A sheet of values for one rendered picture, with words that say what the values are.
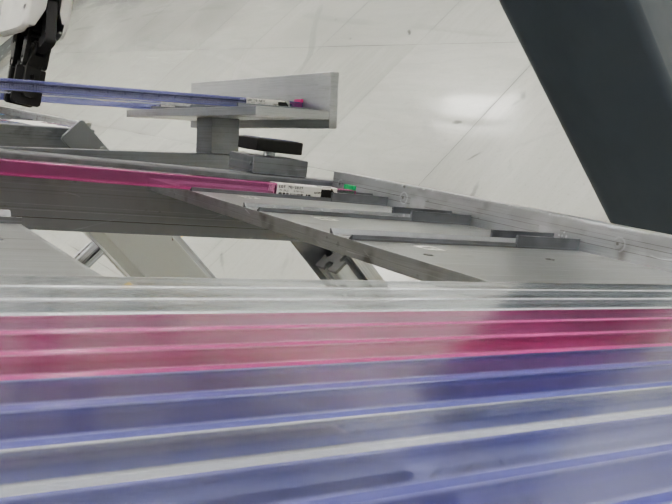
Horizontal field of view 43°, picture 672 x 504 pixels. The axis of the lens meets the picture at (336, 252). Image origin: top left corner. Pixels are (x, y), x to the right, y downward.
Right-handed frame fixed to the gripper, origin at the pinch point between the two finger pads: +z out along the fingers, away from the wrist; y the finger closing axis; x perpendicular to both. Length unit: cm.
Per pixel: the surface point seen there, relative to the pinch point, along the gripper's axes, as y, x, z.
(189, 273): 3.0, 22.6, 17.8
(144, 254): 3.0, 16.2, 16.3
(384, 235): 58, 5, 10
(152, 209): 28.5, 3.8, 11.0
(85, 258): -117, 58, 26
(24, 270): 69, -20, 14
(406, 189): 41.6, 20.8, 5.3
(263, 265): -98, 101, 20
